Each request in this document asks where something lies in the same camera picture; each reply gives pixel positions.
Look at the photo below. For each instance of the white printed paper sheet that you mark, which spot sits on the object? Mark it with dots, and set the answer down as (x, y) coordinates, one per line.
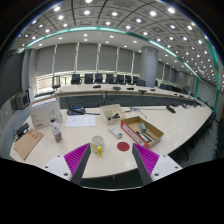
(80, 121)

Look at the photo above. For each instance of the large white paper carton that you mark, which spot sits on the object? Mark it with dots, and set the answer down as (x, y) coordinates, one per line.
(45, 112)

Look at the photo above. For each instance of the black table microphone base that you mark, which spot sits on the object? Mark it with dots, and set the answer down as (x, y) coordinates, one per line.
(170, 109)

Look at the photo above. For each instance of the small green box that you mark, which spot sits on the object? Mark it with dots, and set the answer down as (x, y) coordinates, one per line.
(143, 127)

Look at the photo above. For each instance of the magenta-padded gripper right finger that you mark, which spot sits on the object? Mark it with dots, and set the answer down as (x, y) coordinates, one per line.
(146, 159)

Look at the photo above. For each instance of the black desk telephone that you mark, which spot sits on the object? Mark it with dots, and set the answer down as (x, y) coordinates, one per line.
(76, 110)

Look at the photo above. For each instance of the row of black office chairs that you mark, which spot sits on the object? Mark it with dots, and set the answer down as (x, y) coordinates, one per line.
(98, 79)

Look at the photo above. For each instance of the black power adapter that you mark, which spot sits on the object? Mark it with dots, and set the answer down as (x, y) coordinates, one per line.
(22, 130)

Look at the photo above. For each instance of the round ceiling lights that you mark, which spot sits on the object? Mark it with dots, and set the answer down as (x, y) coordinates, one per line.
(86, 12)

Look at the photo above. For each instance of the black pen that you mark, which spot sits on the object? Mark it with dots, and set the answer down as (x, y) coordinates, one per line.
(144, 137)

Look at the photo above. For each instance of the grey monitor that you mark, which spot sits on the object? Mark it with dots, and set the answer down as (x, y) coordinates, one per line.
(22, 100)

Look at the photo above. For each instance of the black clip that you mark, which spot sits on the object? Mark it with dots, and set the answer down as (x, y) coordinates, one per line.
(115, 116)

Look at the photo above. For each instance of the flat cardboard box red label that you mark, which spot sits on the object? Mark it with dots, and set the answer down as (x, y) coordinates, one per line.
(133, 124)

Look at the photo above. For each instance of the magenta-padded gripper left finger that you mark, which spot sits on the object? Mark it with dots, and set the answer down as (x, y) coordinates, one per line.
(77, 159)

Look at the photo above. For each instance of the flat round red coaster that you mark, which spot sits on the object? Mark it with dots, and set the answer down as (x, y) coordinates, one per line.
(123, 146)

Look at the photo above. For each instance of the clear printed-label water bottle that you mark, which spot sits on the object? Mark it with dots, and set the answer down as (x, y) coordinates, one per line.
(56, 132)

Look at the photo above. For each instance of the small open beige box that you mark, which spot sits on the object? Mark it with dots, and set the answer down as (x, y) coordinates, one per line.
(111, 110)

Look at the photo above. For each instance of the long curved conference desk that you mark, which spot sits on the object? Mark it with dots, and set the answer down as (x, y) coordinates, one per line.
(86, 90)

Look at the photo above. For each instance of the brown envelope red print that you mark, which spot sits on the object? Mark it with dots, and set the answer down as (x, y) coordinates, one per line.
(27, 144)

